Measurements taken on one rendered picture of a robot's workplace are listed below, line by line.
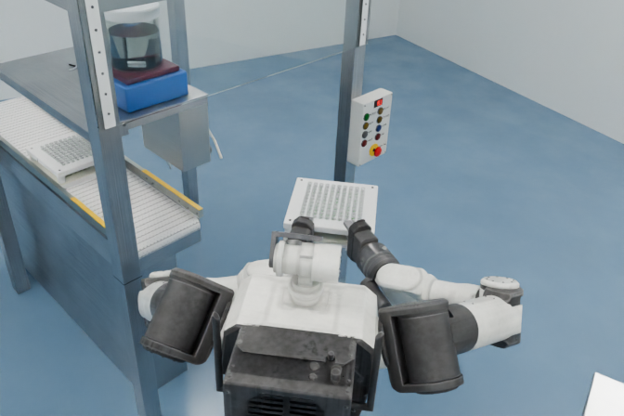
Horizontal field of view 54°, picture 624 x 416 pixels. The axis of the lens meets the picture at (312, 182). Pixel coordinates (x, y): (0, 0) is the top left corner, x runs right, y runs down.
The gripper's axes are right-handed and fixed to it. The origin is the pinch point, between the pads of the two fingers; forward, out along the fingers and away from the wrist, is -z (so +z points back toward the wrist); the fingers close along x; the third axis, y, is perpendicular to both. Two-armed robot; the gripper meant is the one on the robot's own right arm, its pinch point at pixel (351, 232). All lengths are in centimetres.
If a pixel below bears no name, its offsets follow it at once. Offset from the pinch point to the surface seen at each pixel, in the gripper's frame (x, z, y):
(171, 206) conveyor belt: 21, -60, -36
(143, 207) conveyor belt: 21, -63, -45
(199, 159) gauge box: -2, -48, -28
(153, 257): 29, -45, -46
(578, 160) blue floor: 104, -133, 251
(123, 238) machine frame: 8, -31, -55
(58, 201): 24, -82, -71
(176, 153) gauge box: -6, -48, -35
